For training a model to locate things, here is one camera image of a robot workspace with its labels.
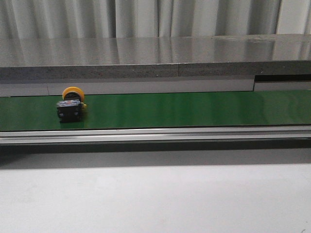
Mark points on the yellow mushroom push button switch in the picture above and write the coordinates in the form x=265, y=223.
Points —
x=71, y=107

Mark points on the grey stone counter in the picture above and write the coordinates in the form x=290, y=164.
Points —
x=45, y=67

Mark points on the green conveyor belt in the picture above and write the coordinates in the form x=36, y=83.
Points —
x=161, y=110

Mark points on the white pleated curtain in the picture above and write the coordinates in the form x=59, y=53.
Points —
x=25, y=19

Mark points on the aluminium conveyor frame rail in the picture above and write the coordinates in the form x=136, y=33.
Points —
x=156, y=134

